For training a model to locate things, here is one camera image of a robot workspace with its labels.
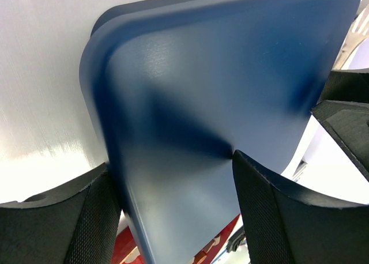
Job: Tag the red round plate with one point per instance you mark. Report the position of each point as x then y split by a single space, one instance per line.
126 250

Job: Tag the blue chocolate box with tray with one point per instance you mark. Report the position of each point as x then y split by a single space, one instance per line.
106 17

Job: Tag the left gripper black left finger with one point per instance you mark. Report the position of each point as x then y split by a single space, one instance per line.
75 222

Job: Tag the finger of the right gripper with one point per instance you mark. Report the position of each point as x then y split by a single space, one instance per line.
342 110

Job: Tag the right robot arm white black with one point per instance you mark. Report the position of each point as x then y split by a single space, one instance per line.
357 34

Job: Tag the blue tin lid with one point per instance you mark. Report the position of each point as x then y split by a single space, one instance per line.
173 87

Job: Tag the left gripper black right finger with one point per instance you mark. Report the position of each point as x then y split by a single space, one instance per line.
285 222

